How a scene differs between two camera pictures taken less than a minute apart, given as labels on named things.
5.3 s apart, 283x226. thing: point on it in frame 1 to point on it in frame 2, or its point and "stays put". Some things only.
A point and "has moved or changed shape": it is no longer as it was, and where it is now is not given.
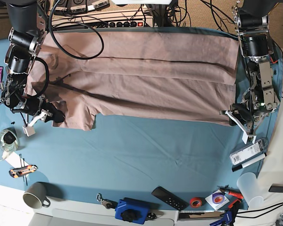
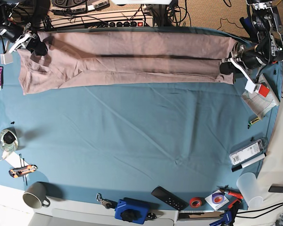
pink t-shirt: [155, 73] has moved or changed shape
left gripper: [34, 104] to [23, 36]
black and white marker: [249, 162] stays put
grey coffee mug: [36, 195] stays put
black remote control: [169, 198] stays put
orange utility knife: [16, 172] stays put
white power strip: [103, 20] stays put
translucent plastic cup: [249, 187] stays put
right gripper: [244, 113] to [251, 58]
